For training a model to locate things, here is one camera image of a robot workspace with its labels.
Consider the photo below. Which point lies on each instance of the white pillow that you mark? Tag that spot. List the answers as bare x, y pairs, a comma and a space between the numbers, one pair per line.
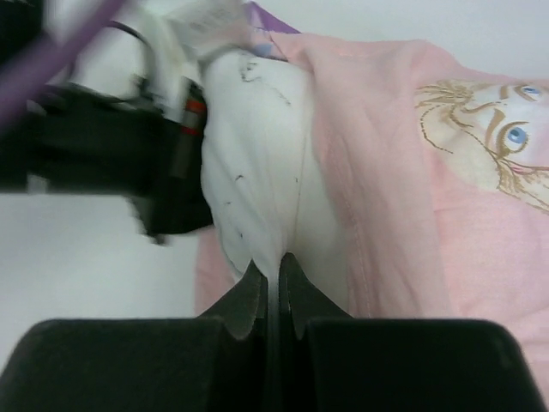
260, 176

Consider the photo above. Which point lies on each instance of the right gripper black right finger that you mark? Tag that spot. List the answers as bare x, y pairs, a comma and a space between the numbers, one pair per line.
300, 300

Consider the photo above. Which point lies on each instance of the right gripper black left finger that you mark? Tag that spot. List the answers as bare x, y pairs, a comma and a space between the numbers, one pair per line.
243, 309

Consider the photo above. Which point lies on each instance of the pink purple pillowcase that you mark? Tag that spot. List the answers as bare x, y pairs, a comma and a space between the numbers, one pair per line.
438, 176

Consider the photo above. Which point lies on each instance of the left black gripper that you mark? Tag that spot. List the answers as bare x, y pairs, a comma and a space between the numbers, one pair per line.
81, 143

